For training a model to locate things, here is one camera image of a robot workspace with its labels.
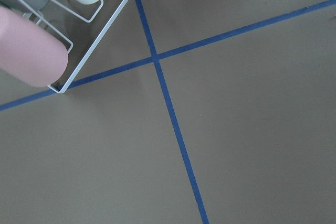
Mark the pink cup front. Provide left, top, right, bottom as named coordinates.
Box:
left=1, top=7, right=68, bottom=87

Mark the white wire cup rack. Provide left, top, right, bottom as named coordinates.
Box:
left=1, top=0, right=128, bottom=93

